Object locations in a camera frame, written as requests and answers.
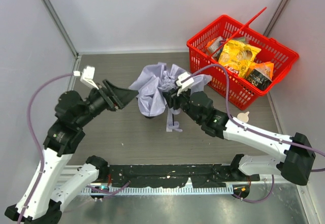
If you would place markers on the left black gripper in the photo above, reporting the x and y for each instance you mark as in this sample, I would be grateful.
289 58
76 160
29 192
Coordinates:
108 97

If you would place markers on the slotted cable duct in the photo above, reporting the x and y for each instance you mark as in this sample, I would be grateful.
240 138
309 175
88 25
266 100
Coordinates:
186 190

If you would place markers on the red plastic shopping basket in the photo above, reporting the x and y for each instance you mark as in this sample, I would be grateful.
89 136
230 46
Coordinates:
241 93

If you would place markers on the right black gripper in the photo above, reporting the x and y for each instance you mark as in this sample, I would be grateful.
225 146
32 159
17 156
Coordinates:
173 98

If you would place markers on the lavender folding umbrella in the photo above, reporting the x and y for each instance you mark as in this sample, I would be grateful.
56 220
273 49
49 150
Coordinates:
156 79

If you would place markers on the black and orange snack bag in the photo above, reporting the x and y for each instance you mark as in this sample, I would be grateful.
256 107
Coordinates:
260 75

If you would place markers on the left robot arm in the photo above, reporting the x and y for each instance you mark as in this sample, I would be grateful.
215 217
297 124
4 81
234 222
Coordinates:
43 202

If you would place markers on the pale yellow bottle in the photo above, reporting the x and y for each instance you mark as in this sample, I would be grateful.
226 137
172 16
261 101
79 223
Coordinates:
243 116

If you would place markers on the yellow chips bag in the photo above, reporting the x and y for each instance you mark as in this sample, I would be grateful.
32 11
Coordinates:
237 57

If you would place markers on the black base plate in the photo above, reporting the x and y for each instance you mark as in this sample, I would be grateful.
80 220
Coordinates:
173 176

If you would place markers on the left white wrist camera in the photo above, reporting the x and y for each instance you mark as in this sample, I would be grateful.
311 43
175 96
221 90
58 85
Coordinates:
86 77

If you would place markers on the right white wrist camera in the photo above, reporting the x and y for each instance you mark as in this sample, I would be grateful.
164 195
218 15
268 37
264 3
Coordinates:
184 82

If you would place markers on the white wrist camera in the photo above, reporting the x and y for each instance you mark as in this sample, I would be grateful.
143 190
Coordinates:
184 82
86 77

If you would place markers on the orange snack packet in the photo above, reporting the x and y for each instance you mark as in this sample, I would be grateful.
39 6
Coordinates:
212 46

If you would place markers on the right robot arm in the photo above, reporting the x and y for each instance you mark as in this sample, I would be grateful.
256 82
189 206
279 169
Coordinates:
287 156

